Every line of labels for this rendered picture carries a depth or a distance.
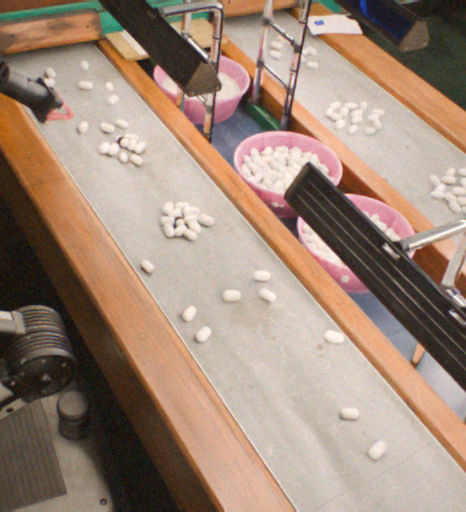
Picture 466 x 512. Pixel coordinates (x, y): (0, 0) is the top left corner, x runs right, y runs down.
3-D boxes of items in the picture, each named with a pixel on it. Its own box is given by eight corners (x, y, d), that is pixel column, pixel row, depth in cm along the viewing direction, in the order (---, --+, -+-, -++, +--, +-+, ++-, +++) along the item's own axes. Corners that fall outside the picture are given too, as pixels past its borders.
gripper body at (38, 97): (46, 79, 177) (19, 64, 172) (62, 102, 171) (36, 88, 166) (29, 102, 179) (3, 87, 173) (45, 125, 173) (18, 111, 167)
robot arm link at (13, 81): (-5, 92, 163) (9, 68, 163) (-18, 81, 168) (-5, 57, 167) (22, 106, 169) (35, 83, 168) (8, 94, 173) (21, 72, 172)
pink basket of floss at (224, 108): (229, 140, 212) (233, 110, 206) (138, 116, 216) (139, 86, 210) (256, 94, 232) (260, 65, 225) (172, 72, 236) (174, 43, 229)
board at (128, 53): (126, 62, 219) (126, 58, 219) (104, 38, 229) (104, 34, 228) (227, 43, 234) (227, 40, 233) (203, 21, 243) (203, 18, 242)
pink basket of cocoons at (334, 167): (295, 242, 184) (302, 211, 177) (208, 191, 195) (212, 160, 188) (354, 193, 200) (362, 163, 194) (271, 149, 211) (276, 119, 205)
